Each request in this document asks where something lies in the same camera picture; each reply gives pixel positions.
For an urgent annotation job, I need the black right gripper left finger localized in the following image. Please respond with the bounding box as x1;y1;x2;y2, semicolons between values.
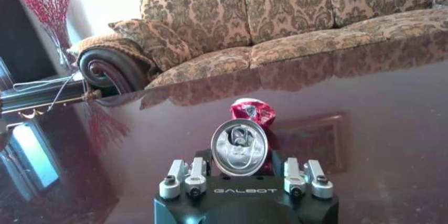
158;149;214;200

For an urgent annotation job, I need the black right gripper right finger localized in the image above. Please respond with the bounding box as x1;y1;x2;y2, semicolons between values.
269;151;334;200

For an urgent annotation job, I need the crushed red soda can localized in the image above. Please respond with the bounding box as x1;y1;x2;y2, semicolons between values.
210;98;277;177

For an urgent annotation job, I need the floral patterned throw pillow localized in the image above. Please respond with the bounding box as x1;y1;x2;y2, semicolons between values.
108;18;197;73

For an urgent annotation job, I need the dark gold-trimmed side table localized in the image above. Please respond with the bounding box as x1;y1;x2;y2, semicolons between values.
0;71;102;121

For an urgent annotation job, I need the floral patterned brown sofa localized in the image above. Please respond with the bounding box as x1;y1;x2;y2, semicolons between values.
65;0;448;97

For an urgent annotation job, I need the clear glass vase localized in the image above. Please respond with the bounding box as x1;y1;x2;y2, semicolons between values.
41;22;80;70

